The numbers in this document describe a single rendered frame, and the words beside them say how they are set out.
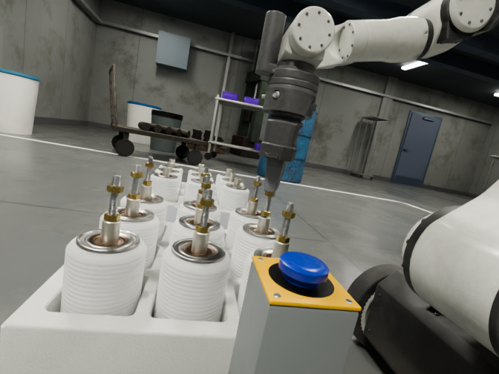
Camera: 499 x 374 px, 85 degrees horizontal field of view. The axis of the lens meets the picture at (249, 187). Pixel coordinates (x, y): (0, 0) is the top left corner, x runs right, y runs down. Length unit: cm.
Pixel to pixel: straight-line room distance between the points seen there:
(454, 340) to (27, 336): 56
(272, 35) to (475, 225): 39
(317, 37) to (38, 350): 53
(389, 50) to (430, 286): 38
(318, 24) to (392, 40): 14
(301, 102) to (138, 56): 730
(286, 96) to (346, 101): 800
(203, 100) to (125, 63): 199
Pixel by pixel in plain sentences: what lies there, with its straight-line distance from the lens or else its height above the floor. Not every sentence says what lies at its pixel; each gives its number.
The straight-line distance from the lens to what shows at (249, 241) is 49.
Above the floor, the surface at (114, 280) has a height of 22.
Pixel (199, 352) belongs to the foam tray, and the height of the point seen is 16.
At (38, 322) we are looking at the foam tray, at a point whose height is 18.
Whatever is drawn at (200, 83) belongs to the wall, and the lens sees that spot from 747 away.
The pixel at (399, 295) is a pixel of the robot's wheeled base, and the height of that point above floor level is 18.
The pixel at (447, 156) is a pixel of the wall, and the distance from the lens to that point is 1064.
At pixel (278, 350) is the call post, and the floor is 28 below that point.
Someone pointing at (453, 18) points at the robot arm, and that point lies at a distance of 59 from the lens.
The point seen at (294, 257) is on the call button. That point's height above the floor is 33.
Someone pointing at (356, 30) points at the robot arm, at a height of 62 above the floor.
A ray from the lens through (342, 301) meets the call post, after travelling 23.
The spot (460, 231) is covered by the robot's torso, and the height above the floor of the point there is 36.
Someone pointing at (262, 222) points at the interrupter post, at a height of 27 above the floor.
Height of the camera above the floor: 42
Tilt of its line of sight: 10 degrees down
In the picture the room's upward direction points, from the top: 11 degrees clockwise
